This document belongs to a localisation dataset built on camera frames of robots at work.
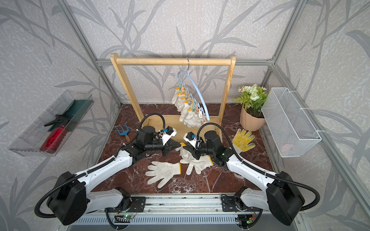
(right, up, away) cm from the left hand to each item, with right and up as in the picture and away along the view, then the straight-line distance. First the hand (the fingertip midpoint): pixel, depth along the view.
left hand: (179, 145), depth 76 cm
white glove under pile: (+11, -14, +10) cm, 20 cm away
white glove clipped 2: (0, +23, +13) cm, 27 cm away
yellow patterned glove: (+40, -1, +22) cm, 46 cm away
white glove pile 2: (+2, +20, +9) cm, 22 cm away
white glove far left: (-10, -17, +9) cm, 21 cm away
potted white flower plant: (+42, +26, +9) cm, 50 cm away
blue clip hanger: (+3, +40, +36) cm, 54 cm away
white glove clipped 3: (+6, +14, +8) cm, 17 cm away
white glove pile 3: (+3, -6, +7) cm, 10 cm away
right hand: (+3, 0, +1) cm, 3 cm away
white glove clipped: (-3, +31, +15) cm, 35 cm away
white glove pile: (-3, +26, +20) cm, 33 cm away
